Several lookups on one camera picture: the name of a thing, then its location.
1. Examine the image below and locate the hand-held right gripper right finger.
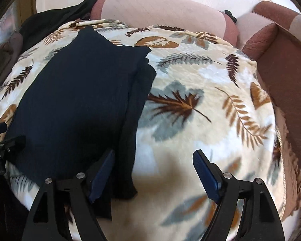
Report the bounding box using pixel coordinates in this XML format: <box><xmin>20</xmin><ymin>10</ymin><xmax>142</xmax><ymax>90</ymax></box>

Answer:
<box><xmin>193</xmin><ymin>149</ymin><xmax>286</xmax><ymax>241</ymax></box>

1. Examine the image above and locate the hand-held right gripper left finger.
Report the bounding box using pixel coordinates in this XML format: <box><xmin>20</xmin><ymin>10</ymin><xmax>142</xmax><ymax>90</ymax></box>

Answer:
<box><xmin>22</xmin><ymin>149</ymin><xmax>116</xmax><ymax>241</ymax></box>

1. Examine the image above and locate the navy blue garment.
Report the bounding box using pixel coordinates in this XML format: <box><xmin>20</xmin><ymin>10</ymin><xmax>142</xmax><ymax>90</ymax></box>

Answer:
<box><xmin>5</xmin><ymin>26</ymin><xmax>158</xmax><ymax>220</ymax></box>

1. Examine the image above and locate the brown cloth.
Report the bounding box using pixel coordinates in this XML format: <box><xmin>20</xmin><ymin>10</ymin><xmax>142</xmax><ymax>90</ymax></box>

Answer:
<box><xmin>0</xmin><ymin>31</ymin><xmax>23</xmax><ymax>101</ymax></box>

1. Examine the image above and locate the brown frilled sofa cover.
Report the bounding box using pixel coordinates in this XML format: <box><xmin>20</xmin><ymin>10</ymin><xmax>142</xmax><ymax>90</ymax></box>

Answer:
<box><xmin>273</xmin><ymin>105</ymin><xmax>301</xmax><ymax>223</ymax></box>

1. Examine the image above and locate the leaf print blanket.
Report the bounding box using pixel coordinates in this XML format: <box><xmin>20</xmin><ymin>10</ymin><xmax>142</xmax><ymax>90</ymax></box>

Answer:
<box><xmin>0</xmin><ymin>19</ymin><xmax>288</xmax><ymax>241</ymax></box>

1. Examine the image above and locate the black cloth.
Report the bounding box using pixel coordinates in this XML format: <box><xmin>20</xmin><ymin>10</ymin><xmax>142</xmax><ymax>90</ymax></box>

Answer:
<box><xmin>19</xmin><ymin>0</ymin><xmax>111</xmax><ymax>52</ymax></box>

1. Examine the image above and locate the small black object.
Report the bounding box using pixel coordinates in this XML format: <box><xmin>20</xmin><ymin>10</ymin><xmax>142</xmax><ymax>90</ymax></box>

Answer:
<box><xmin>223</xmin><ymin>9</ymin><xmax>238</xmax><ymax>22</ymax></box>

